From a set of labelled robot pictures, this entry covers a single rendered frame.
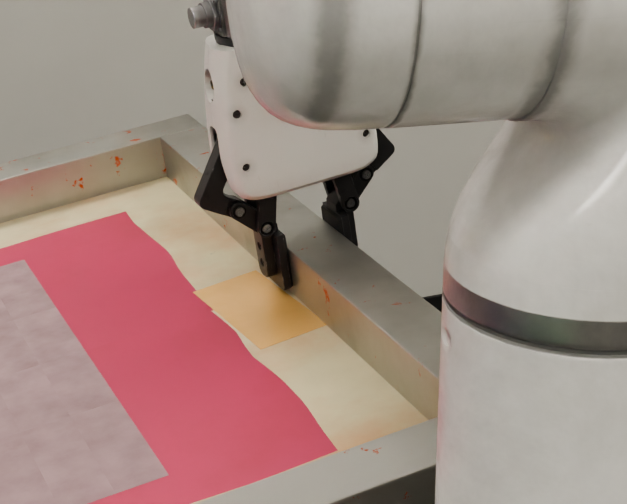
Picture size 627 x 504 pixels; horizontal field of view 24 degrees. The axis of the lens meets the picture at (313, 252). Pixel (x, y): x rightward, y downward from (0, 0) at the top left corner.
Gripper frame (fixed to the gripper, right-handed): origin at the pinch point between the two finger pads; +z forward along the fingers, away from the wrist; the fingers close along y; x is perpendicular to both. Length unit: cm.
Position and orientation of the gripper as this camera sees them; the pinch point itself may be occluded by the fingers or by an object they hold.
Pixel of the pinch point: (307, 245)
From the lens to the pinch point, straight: 96.5
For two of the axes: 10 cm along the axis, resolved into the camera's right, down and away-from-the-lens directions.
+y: 9.1, -2.8, 3.1
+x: -4.0, -3.3, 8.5
